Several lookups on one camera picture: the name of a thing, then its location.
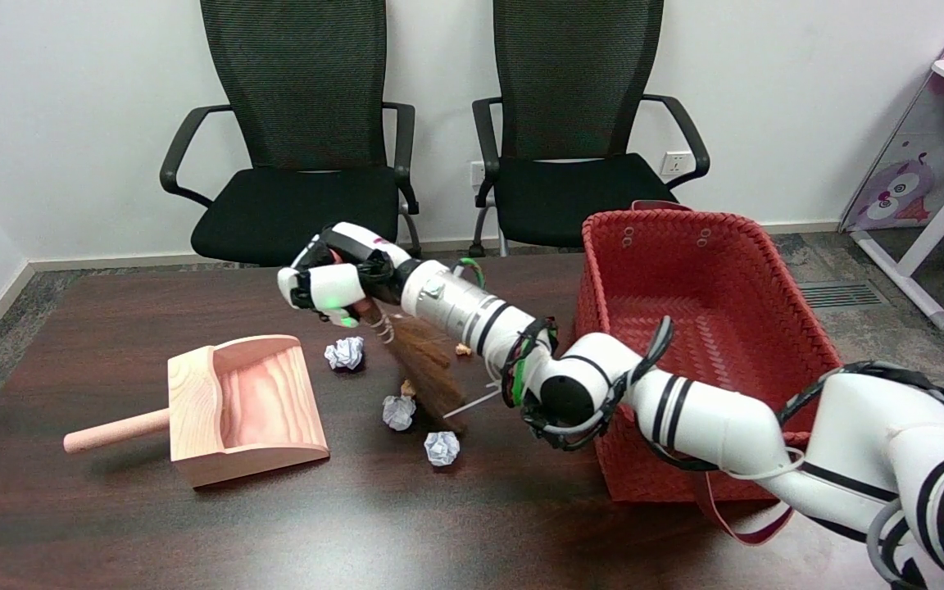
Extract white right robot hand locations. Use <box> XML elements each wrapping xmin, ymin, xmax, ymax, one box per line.
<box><xmin>277</xmin><ymin>221</ymin><xmax>422</xmax><ymax>329</ymax></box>

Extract white paper ball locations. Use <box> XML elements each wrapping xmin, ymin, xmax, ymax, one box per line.
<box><xmin>382</xmin><ymin>394</ymin><xmax>418</xmax><ymax>432</ymax></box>
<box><xmin>424</xmin><ymin>431</ymin><xmax>461</xmax><ymax>468</ymax></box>
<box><xmin>324</xmin><ymin>336</ymin><xmax>365</xmax><ymax>371</ymax></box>

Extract brown straw hand broom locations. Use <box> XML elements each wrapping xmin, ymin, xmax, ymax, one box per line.
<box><xmin>357</xmin><ymin>299</ymin><xmax>469</xmax><ymax>435</ymax></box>

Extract wooden dustpan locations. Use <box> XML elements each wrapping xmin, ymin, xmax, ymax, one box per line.
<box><xmin>63</xmin><ymin>334</ymin><xmax>330</xmax><ymax>489</ymax></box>

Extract black mesh office chair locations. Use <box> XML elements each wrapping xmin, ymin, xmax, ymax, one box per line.
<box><xmin>160</xmin><ymin>0</ymin><xmax>424</xmax><ymax>268</ymax></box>
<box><xmin>470</xmin><ymin>0</ymin><xmax>710</xmax><ymax>259</ymax></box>

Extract white zip tie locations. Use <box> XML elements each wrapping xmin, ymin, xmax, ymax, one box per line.
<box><xmin>442</xmin><ymin>381</ymin><xmax>506</xmax><ymax>419</ymax></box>

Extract red woven basket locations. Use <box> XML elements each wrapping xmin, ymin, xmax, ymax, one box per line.
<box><xmin>574</xmin><ymin>201</ymin><xmax>846</xmax><ymax>546</ymax></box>

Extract floor vent grille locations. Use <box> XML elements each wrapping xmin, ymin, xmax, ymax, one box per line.
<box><xmin>796</xmin><ymin>281</ymin><xmax>883</xmax><ymax>310</ymax></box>

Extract pink owl print shelf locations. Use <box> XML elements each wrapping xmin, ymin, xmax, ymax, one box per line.
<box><xmin>845</xmin><ymin>0</ymin><xmax>944</xmax><ymax>232</ymax></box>

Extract thick green cable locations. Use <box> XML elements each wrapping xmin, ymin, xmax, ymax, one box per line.
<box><xmin>509</xmin><ymin>332</ymin><xmax>542</xmax><ymax>408</ymax></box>

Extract black cable loop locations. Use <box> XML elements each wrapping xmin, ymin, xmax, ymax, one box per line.
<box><xmin>501</xmin><ymin>315</ymin><xmax>676</xmax><ymax>453</ymax></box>

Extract black corrugated cable conduit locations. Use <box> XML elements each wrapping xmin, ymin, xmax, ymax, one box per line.
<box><xmin>775</xmin><ymin>361</ymin><xmax>944</xmax><ymax>590</ymax></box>

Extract white desk leg frame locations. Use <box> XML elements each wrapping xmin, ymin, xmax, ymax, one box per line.
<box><xmin>851</xmin><ymin>143</ymin><xmax>944</xmax><ymax>333</ymax></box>

